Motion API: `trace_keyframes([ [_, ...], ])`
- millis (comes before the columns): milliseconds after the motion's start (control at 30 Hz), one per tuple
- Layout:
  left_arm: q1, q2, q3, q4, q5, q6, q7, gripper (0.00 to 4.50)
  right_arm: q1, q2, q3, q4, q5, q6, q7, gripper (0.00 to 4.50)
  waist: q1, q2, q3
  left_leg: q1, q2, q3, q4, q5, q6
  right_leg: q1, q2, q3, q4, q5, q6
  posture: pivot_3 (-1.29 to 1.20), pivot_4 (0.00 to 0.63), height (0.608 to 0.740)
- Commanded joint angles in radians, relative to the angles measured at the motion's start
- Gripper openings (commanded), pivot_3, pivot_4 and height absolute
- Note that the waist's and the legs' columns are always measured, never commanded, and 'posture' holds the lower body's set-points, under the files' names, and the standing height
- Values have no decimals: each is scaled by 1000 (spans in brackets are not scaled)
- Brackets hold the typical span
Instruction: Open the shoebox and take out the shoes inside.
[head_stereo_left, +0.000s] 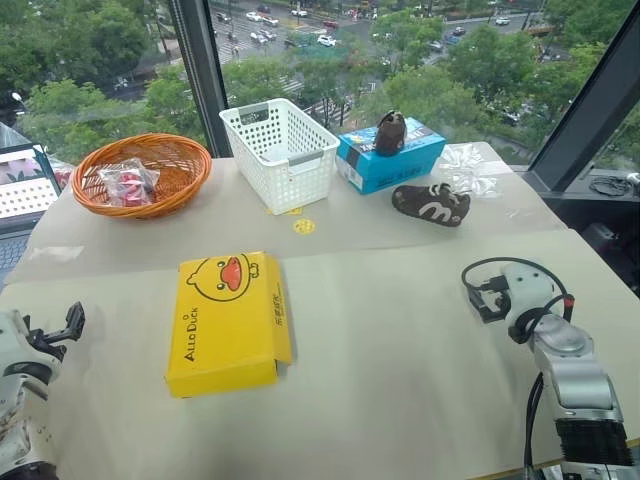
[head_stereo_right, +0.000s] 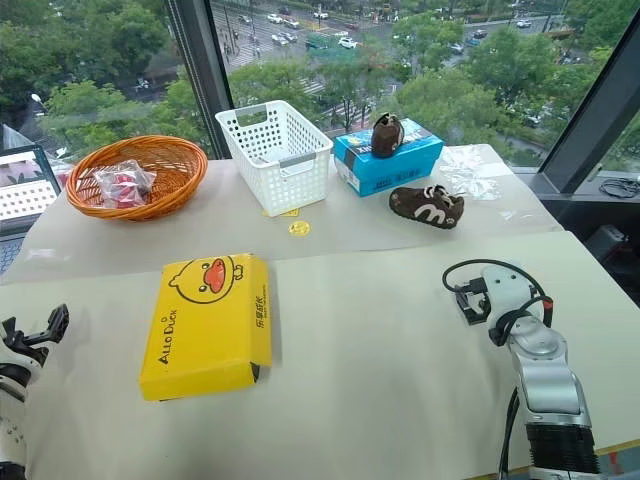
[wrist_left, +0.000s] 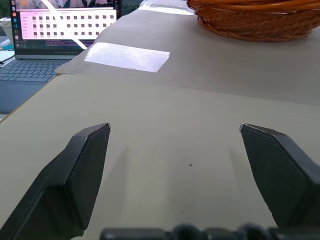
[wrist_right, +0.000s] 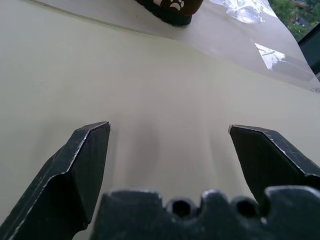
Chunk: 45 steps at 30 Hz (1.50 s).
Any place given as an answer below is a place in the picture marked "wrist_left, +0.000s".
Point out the brown wicker basket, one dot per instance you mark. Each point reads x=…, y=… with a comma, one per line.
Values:
x=257, y=20

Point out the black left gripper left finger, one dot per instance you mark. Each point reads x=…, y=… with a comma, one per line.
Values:
x=65, y=185

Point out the grey open laptop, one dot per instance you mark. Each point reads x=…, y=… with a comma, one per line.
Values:
x=42, y=37

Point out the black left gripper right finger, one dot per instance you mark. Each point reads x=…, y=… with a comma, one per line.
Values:
x=282, y=175

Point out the white tape patch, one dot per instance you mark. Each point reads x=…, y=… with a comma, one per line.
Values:
x=127, y=57

